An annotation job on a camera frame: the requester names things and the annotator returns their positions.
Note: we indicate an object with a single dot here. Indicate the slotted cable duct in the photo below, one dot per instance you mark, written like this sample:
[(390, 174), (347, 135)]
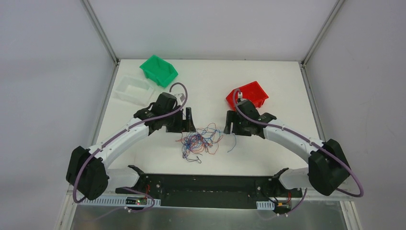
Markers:
[(121, 201), (265, 205)]

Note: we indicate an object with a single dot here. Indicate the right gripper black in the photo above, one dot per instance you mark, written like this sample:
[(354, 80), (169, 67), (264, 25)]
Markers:
[(235, 121)]

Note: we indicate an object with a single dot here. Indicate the clear plastic bin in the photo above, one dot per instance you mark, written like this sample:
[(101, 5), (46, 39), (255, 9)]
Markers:
[(134, 90)]

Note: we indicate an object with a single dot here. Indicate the right slotted cable duct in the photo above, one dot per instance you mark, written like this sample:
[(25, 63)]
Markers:
[(265, 205)]

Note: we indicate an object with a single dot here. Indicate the left slotted cable duct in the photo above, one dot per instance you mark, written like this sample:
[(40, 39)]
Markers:
[(121, 201)]

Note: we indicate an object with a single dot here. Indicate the green plastic bin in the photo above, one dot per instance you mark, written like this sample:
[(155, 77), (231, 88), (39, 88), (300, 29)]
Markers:
[(159, 71)]

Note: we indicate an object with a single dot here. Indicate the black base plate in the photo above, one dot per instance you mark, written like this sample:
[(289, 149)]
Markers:
[(210, 191)]

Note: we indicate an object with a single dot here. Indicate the red plastic bin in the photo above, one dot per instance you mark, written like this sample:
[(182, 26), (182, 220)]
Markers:
[(251, 91)]

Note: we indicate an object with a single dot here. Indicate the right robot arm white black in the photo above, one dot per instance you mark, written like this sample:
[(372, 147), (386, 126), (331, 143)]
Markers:
[(327, 167)]

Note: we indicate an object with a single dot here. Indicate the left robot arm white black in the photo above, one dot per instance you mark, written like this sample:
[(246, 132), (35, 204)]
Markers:
[(89, 169)]

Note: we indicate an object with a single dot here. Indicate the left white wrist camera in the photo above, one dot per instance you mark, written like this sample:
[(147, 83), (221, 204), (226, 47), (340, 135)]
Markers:
[(180, 98)]

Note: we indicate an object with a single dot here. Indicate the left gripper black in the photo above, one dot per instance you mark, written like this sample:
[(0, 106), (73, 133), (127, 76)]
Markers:
[(181, 121)]

